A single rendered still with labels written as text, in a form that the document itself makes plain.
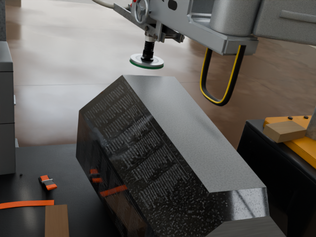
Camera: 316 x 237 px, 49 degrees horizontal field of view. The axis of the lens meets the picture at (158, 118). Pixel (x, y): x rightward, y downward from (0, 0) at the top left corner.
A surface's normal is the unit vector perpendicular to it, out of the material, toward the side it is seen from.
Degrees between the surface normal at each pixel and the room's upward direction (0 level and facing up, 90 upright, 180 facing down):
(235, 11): 90
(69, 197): 0
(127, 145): 45
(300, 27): 90
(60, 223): 0
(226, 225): 90
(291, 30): 90
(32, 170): 0
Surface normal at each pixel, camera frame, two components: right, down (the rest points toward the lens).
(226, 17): -0.48, 0.33
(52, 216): 0.16, -0.88
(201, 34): -0.86, 0.10
